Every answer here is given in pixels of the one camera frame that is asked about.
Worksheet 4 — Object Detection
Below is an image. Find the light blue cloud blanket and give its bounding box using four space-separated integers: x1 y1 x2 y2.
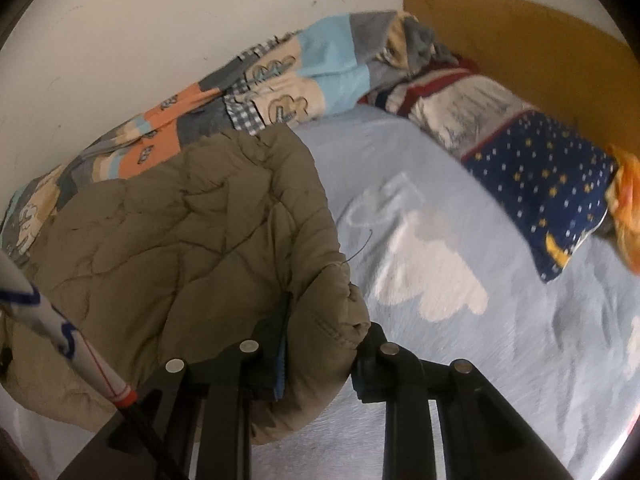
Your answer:
0 102 640 480

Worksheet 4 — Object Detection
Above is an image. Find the white sleeved black cable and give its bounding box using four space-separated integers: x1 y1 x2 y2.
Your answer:
0 250 187 480

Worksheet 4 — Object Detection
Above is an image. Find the wooden headboard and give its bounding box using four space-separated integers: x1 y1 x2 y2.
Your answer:
402 0 640 161

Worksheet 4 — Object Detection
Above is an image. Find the orange floral scarf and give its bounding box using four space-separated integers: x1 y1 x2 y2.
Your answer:
606 144 640 276

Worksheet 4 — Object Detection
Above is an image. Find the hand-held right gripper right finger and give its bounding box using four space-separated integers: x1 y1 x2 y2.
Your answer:
350 322 576 480

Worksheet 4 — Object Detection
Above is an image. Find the olive puffer jacket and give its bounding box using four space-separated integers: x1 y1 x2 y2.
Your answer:
0 122 372 446

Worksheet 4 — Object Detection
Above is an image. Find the navy star printed pillow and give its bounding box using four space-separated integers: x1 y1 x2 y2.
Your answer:
360 57 617 283

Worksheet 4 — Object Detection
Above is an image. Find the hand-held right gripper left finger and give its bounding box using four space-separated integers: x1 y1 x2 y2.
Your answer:
57 305 293 480

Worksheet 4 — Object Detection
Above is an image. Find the grey cloth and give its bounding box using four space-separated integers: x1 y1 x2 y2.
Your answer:
402 16 458 68

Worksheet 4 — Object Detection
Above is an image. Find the patchwork cartoon quilt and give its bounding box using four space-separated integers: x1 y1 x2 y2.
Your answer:
0 10 451 266

